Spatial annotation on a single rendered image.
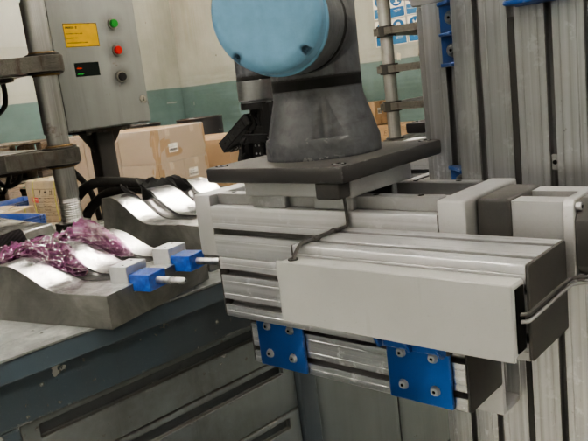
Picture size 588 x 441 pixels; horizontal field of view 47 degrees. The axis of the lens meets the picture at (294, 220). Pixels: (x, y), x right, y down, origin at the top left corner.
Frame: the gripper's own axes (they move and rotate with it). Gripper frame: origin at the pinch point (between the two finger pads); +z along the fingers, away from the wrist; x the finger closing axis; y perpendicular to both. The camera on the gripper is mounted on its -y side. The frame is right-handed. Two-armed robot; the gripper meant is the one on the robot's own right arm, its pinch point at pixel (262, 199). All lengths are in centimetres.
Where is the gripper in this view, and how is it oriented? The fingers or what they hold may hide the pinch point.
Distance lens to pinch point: 141.3
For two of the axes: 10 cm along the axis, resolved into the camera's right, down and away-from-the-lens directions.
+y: 7.0, 0.6, -7.1
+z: 1.1, 9.7, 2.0
